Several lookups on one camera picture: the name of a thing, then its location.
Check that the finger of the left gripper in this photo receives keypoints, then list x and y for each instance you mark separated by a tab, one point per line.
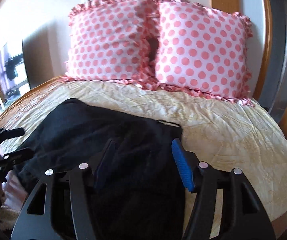
6	134
16	157

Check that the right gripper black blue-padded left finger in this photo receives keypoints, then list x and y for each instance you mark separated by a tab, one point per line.
57	208

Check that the black pants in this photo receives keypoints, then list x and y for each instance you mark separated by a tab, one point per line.
133	189

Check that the beige fluffy rug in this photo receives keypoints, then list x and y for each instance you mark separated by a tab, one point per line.
8	218

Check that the large glass window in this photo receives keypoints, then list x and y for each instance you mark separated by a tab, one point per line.
14	81

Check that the cream patterned bed cover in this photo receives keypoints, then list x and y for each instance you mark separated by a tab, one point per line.
224	134

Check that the left pink polka-dot pillow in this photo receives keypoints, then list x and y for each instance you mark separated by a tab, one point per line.
109	41

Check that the pink polka-dot pillow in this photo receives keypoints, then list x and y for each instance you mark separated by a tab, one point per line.
202	52
109	41

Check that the right pink polka-dot pillow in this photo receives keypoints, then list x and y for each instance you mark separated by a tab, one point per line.
202	52

